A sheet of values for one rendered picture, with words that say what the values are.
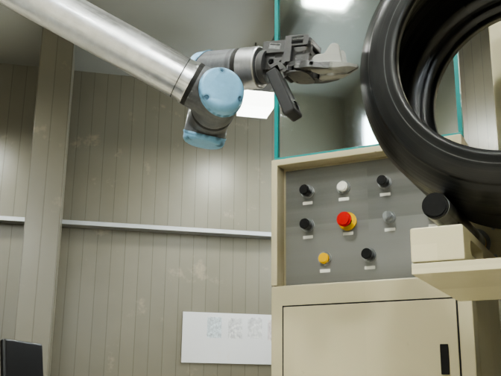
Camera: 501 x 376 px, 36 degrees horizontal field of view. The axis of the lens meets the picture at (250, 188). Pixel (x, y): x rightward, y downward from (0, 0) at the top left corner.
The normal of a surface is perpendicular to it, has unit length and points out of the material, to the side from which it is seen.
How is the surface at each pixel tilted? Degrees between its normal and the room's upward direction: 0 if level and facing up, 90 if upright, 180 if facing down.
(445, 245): 90
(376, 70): 90
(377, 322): 90
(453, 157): 100
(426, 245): 90
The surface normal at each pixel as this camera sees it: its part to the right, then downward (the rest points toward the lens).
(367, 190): -0.44, -0.25
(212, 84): 0.29, -0.22
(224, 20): -0.01, 0.96
